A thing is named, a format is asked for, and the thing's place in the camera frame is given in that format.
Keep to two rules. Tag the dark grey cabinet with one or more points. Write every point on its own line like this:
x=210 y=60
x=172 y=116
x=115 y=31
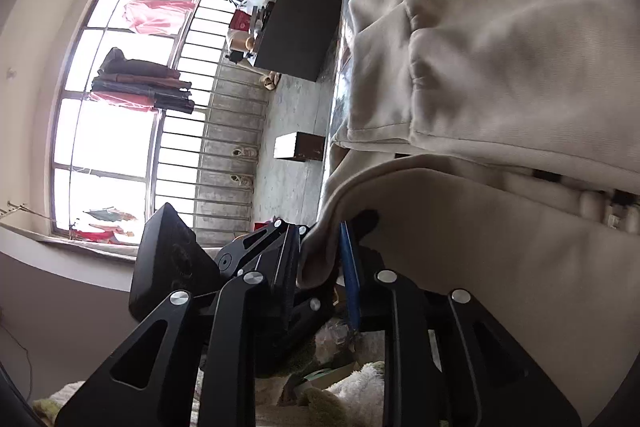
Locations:
x=296 y=37

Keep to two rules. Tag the red gift bag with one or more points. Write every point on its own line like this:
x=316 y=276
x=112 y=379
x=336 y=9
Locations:
x=240 y=21

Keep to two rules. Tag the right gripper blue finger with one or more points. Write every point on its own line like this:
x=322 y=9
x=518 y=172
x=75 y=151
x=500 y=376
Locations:
x=350 y=277

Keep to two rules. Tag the hanging dark clothes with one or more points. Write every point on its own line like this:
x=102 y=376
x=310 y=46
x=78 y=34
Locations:
x=140 y=85

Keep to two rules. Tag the cream zip-up jacket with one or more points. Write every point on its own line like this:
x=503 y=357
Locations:
x=498 y=141

